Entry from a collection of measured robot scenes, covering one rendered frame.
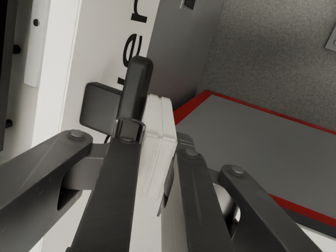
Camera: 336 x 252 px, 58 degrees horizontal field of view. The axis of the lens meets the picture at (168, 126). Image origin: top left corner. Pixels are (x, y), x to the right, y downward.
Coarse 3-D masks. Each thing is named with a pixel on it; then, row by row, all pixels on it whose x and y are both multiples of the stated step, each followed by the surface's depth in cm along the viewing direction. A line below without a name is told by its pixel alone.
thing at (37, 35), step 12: (36, 0) 25; (48, 0) 24; (36, 12) 25; (48, 12) 25; (36, 24) 25; (36, 36) 25; (36, 48) 26; (36, 60) 26; (36, 72) 26; (36, 84) 27
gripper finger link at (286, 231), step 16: (224, 176) 11; (240, 176) 11; (240, 192) 10; (256, 192) 11; (240, 208) 10; (256, 208) 10; (272, 208) 10; (240, 224) 10; (256, 224) 9; (272, 224) 9; (288, 224) 9; (240, 240) 10; (256, 240) 9; (272, 240) 9; (288, 240) 8; (304, 240) 9
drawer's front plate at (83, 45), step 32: (64, 0) 15; (96, 0) 16; (128, 0) 20; (64, 32) 16; (96, 32) 17; (128, 32) 21; (64, 64) 16; (96, 64) 19; (64, 96) 17; (64, 128) 18; (64, 224) 22
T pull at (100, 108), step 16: (128, 64) 17; (144, 64) 17; (128, 80) 17; (144, 80) 17; (96, 96) 18; (112, 96) 18; (128, 96) 17; (144, 96) 18; (96, 112) 18; (112, 112) 18; (128, 112) 17; (96, 128) 18; (112, 128) 18
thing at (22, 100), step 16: (32, 0) 26; (16, 16) 27; (16, 32) 27; (16, 64) 28; (16, 80) 29; (16, 96) 29; (32, 96) 28; (16, 112) 29; (32, 112) 29; (16, 128) 30; (32, 128) 29; (16, 144) 30; (0, 160) 31
